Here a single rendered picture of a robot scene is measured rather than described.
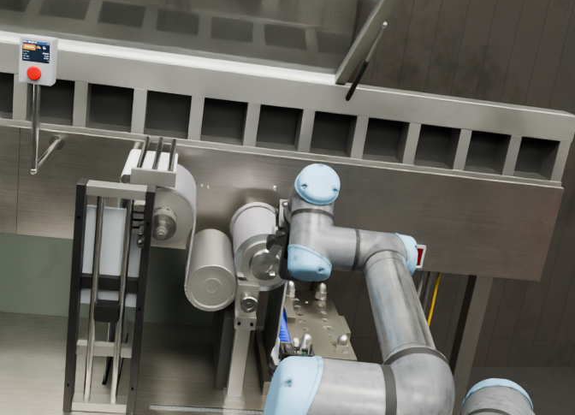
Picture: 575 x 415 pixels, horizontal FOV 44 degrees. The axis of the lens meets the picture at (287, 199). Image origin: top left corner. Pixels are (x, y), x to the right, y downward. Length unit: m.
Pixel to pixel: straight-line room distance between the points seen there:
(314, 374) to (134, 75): 1.23
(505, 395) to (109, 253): 0.86
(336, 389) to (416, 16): 2.76
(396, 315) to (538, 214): 1.25
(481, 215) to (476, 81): 1.57
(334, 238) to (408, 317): 0.23
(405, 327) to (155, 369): 1.02
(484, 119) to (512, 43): 1.65
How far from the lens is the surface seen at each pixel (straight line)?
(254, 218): 1.85
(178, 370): 1.94
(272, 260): 1.71
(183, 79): 1.94
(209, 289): 1.75
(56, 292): 2.15
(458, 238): 2.19
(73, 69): 1.96
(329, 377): 0.88
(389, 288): 1.11
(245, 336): 1.76
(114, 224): 1.59
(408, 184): 2.08
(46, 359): 1.97
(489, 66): 3.70
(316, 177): 1.23
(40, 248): 2.10
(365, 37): 1.75
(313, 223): 1.22
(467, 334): 2.53
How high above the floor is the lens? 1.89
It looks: 16 degrees down
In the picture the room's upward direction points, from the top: 9 degrees clockwise
